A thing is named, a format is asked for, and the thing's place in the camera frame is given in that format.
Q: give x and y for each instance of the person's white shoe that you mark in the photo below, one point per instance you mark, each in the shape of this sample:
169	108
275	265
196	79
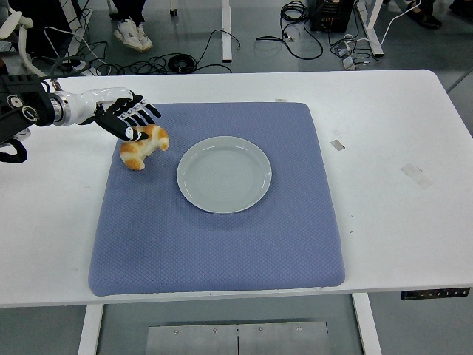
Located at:
145	40
125	33

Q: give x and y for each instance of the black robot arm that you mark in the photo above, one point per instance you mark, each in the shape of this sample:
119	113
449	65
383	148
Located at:
22	107

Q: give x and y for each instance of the person's legs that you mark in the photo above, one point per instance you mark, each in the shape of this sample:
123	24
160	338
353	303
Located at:
129	9

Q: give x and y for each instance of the grey power adapter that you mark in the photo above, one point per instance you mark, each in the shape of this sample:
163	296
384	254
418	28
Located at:
348	63

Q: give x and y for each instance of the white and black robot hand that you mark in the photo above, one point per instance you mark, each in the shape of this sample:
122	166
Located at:
88	105

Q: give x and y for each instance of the small grey tape tab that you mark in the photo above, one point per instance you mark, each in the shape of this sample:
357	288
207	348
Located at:
281	100

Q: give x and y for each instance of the person's black shoe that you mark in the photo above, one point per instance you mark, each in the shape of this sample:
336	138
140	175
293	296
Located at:
428	20

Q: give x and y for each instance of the white upright desk post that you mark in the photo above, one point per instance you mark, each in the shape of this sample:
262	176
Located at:
226	29

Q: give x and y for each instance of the small silver tape piece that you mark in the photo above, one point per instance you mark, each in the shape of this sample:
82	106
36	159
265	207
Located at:
337	145

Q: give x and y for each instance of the black table control panel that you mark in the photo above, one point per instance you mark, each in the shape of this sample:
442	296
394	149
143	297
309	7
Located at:
436	294

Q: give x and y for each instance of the translucent tape strip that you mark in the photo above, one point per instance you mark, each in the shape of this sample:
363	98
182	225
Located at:
415	175

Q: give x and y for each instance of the black caster wheel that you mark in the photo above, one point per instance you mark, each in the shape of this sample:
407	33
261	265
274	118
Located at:
173	12

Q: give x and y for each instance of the orange and white croissant bread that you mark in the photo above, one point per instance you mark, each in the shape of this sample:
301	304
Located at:
140	153

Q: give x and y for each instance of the white office chair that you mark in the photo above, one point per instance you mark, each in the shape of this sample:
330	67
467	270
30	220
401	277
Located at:
22	40

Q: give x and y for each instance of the grey round plate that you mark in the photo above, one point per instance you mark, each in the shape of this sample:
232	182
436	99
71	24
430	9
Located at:
224	177

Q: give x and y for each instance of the black equipment box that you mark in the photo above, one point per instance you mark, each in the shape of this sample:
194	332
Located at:
330	15

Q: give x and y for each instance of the blue quilted mat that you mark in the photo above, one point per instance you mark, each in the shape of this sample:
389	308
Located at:
148	240

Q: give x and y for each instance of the white desk frame leg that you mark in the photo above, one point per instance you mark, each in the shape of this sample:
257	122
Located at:
372	29

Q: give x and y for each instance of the white table leg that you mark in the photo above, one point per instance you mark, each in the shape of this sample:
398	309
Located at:
88	333
366	325

